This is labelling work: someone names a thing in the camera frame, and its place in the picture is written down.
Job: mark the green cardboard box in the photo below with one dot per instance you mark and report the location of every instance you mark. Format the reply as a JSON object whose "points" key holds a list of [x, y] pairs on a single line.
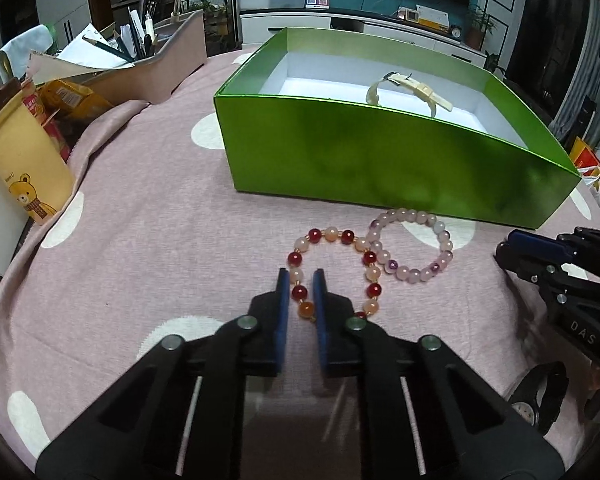
{"points": [[295, 122]]}

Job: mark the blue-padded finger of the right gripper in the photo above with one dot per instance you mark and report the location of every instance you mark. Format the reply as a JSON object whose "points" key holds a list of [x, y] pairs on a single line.
{"points": [[529, 269], [534, 245]]}

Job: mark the white plastic bag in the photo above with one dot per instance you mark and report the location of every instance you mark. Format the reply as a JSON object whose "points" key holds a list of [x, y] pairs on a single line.
{"points": [[595, 179]]}

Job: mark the yellow snack packet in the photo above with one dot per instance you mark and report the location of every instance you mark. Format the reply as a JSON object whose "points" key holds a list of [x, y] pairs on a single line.
{"points": [[73, 102]]}

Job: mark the yellow desk calendar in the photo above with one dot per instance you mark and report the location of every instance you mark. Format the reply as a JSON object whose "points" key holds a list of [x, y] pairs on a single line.
{"points": [[432, 18]]}

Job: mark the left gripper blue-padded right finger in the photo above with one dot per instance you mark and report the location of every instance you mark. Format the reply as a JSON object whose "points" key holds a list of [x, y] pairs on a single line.
{"points": [[423, 412]]}

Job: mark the white plastic wristwatch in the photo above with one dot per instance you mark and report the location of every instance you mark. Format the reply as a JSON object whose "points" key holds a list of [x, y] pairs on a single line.
{"points": [[422, 91]]}

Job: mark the small desk clock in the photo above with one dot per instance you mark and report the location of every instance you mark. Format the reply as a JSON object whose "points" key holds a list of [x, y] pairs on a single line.
{"points": [[455, 32]]}

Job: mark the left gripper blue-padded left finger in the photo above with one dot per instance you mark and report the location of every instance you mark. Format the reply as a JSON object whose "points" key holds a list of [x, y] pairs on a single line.
{"points": [[177, 413]]}

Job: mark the pink desk organizer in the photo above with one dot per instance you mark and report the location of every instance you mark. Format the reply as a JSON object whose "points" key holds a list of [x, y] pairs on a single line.
{"points": [[155, 79]]}

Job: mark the person's right hand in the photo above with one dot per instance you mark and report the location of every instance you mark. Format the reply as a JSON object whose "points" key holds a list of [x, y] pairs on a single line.
{"points": [[594, 384]]}

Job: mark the yellow bear bottle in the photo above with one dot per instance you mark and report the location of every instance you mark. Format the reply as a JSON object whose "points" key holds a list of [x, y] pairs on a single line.
{"points": [[31, 168]]}

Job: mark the black wristwatch white dial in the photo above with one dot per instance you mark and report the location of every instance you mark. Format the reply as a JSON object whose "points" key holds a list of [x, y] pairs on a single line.
{"points": [[538, 396]]}

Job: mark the potted plant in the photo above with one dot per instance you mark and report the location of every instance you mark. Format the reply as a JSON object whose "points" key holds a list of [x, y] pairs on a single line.
{"points": [[480, 23]]}

